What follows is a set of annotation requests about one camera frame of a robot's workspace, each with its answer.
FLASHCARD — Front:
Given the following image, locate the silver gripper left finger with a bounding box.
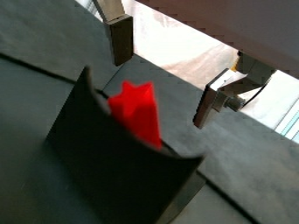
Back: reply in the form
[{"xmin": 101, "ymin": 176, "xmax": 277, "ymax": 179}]
[{"xmin": 92, "ymin": 0, "xmax": 134, "ymax": 66}]

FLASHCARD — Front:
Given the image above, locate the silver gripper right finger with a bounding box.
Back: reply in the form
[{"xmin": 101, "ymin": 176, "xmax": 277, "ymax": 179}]
[{"xmin": 193, "ymin": 52, "xmax": 277, "ymax": 129}]

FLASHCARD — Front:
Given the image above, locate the red star prism peg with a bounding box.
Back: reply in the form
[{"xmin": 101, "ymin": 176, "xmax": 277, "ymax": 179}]
[{"xmin": 107, "ymin": 80, "xmax": 162, "ymax": 150}]

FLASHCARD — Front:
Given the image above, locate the black curved fixture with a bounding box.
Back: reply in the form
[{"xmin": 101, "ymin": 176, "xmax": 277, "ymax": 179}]
[{"xmin": 47, "ymin": 67, "xmax": 205, "ymax": 224}]

